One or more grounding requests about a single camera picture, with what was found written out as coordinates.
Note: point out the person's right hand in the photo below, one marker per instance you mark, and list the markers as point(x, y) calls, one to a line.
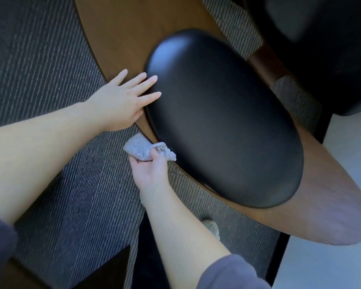
point(150, 174)

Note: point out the person's left hand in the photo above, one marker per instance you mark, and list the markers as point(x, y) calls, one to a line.
point(117, 108)

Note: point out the light blue cleaning cloth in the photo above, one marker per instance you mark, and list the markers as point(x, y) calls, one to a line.
point(138, 147)

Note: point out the wooden chair with black cushion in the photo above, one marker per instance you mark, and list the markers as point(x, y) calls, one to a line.
point(222, 117)

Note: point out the person's right forearm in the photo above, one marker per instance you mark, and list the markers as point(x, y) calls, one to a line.
point(180, 237)

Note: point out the person's left forearm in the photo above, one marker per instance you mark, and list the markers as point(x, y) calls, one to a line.
point(33, 162)

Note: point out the small dark wooden chair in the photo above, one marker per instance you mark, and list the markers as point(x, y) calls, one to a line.
point(78, 273)

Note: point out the white right sneaker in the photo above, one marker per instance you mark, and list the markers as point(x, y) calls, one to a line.
point(213, 228)

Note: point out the black trousers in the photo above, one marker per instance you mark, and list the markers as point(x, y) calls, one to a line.
point(147, 261)

